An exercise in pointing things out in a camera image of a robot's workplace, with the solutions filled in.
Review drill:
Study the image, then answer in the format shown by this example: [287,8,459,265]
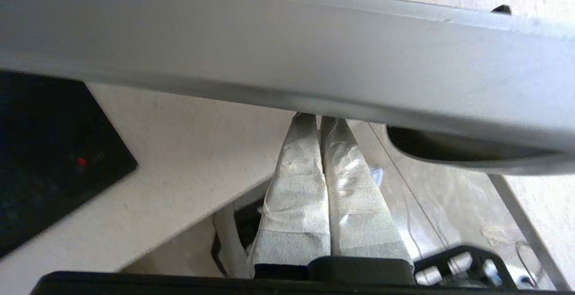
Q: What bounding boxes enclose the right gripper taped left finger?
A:
[247,112,332,280]

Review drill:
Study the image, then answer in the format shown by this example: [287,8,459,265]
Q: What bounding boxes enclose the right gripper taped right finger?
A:
[320,116,414,272]

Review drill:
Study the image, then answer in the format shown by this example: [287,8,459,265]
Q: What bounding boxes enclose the black glass microwave door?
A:
[0,0,575,177]

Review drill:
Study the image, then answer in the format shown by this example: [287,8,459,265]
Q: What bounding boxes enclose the black robot base chassis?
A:
[413,245,518,287]

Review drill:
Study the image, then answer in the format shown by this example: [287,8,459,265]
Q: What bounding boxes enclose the black glass induction cooktop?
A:
[0,70,139,260]

